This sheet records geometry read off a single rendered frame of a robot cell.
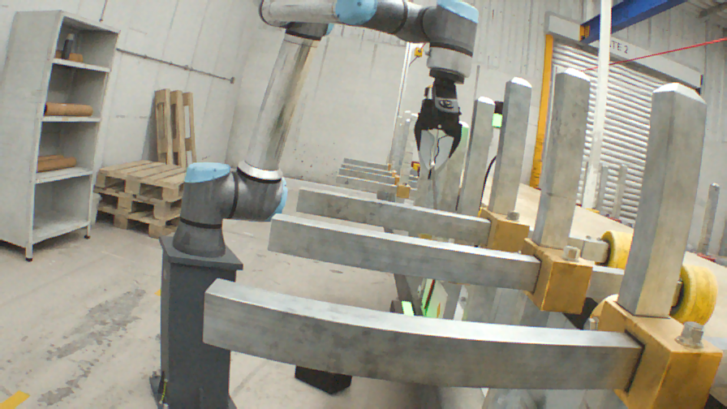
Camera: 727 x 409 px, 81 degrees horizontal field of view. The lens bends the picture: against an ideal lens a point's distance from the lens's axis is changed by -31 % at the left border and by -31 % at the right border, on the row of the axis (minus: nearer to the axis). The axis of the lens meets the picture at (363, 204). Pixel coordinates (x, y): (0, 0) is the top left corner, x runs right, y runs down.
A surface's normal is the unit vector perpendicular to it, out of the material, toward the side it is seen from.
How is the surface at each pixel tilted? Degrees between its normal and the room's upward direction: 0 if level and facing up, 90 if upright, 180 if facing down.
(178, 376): 90
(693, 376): 90
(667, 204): 90
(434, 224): 90
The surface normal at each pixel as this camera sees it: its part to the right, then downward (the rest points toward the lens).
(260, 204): 0.47, 0.43
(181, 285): 0.45, 0.19
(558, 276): 0.00, 0.13
